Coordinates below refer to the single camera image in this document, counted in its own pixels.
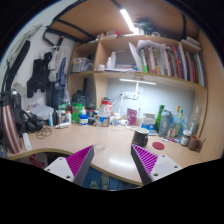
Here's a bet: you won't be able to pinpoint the clear glass bottle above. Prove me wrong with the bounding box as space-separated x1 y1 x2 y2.
189 105 201 135

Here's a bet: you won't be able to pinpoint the pink metal flask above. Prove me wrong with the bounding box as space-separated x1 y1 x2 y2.
0 91 24 155

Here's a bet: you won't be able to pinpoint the hanging clothes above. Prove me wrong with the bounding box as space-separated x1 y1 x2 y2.
26 49 68 108

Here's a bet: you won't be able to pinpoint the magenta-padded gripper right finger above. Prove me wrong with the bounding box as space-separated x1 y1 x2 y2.
130 143 184 186

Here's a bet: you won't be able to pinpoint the magenta pouch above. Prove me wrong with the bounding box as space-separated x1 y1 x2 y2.
126 107 138 127

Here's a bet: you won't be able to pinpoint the clear red-capped water bottle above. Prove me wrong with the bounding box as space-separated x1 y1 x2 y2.
96 99 112 128

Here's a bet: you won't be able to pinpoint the coiled thin bands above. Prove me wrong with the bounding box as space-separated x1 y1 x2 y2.
35 125 54 140

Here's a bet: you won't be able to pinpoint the black appliance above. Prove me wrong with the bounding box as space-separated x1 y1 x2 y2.
71 78 91 108

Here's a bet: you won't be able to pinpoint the silver lying canister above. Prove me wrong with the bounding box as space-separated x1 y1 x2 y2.
54 121 72 130

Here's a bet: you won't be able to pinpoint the brown mug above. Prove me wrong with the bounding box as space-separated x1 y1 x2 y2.
187 134 203 152

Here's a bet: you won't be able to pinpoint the white and blue carton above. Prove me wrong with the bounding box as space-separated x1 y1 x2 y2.
140 112 157 132

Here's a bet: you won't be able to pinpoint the grey shaker bottle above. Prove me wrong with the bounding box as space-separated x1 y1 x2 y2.
158 109 173 138

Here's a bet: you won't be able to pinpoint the white power strip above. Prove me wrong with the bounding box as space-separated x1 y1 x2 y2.
120 91 141 100

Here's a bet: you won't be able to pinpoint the black mug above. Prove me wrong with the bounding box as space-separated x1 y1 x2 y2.
131 127 150 148

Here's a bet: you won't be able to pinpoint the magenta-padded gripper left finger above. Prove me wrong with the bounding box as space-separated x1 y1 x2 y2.
43 144 95 187

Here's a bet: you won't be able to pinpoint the white bottle with blue label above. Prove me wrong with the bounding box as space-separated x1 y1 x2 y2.
79 107 89 127

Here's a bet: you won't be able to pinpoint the wooden shelf unit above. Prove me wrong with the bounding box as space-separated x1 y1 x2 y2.
67 33 208 134

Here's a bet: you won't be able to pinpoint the green glass bottle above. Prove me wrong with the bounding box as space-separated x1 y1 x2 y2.
154 104 166 133

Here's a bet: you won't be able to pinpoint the flat round red coaster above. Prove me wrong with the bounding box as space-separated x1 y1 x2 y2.
151 141 166 151

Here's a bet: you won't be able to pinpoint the ceiling light tube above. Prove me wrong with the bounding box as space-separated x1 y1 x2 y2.
119 8 136 34

